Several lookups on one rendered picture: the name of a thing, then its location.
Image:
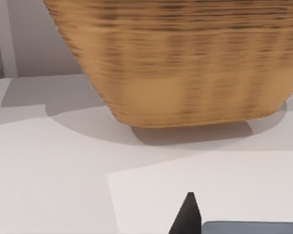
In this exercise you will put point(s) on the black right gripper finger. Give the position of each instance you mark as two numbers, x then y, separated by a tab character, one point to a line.
189	217

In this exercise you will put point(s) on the dark grey rounded block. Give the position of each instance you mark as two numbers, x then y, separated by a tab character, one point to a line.
254	228

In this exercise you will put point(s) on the woven wicker basket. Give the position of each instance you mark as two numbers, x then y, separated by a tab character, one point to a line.
180	68

